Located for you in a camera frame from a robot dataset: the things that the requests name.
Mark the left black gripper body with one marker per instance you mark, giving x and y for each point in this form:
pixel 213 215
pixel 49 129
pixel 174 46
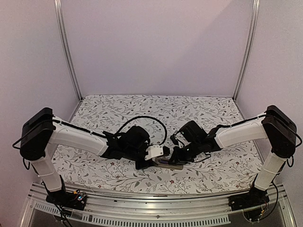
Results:
pixel 139 166

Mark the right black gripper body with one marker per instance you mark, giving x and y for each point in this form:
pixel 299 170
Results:
pixel 189 154

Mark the white remote control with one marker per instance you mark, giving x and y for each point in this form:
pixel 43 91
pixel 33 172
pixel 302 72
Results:
pixel 169 166

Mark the black battery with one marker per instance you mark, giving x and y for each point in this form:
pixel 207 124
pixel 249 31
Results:
pixel 163 162

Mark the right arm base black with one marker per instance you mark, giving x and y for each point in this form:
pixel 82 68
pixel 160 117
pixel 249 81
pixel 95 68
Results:
pixel 254 197

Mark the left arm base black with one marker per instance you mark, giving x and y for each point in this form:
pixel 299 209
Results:
pixel 74 200

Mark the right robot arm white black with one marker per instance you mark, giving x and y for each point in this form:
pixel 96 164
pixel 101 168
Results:
pixel 272 125

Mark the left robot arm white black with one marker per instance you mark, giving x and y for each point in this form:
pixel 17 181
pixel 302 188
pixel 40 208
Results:
pixel 44 130

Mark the floral patterned table mat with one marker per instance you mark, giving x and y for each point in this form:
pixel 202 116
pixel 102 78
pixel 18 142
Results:
pixel 230 169

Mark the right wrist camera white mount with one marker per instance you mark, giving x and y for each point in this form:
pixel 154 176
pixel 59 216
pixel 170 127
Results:
pixel 176 141

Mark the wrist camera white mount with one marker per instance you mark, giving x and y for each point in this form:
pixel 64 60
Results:
pixel 176 141
pixel 156 151

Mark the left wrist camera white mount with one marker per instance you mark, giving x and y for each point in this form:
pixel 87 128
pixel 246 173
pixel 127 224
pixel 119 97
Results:
pixel 156 151

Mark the front aluminium rail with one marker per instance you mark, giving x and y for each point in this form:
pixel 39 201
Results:
pixel 107 208

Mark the right aluminium frame post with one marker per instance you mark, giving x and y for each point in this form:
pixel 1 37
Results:
pixel 248 48

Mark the aluminium frame post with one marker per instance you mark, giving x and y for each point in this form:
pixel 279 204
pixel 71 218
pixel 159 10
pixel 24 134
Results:
pixel 248 48
pixel 66 49

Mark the left aluminium frame post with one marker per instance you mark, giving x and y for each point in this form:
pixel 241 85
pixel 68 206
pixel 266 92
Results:
pixel 66 49

